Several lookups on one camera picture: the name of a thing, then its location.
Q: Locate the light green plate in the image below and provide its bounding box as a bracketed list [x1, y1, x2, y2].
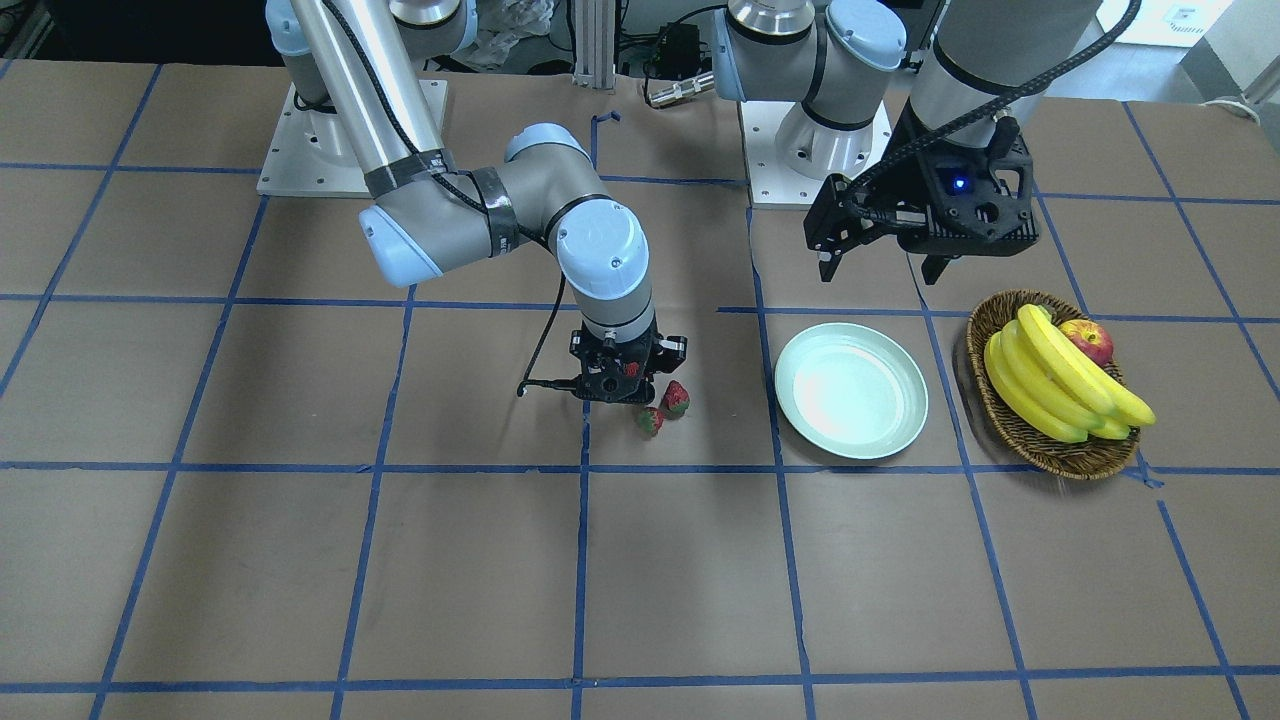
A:
[774, 322, 929, 460]

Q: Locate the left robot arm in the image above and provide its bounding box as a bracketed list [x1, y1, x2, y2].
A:
[710, 1, 1106, 284]

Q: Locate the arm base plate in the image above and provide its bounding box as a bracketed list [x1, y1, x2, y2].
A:
[257, 78, 451, 199]
[739, 101, 891, 210]

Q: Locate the yellow banana bunch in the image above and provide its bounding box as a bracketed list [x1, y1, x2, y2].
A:
[984, 304, 1157, 445]

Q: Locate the wicker basket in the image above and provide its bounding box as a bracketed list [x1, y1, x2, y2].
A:
[954, 290, 1142, 480]

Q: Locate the red yellow apple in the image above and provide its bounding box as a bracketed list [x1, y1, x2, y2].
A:
[1059, 318, 1114, 366]

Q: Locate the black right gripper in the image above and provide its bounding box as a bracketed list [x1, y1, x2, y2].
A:
[570, 323, 689, 406]

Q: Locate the black power adapter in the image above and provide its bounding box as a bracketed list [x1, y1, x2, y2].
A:
[646, 22, 704, 81]

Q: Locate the red strawberry pair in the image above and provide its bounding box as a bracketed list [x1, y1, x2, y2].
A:
[660, 380, 691, 418]
[635, 406, 666, 438]

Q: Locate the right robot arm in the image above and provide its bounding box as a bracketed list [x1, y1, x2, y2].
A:
[264, 1, 687, 405]

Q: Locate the aluminium frame post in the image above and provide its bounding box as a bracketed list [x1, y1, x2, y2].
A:
[566, 1, 621, 94]

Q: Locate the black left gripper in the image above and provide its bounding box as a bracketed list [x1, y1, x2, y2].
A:
[805, 129, 1039, 286]

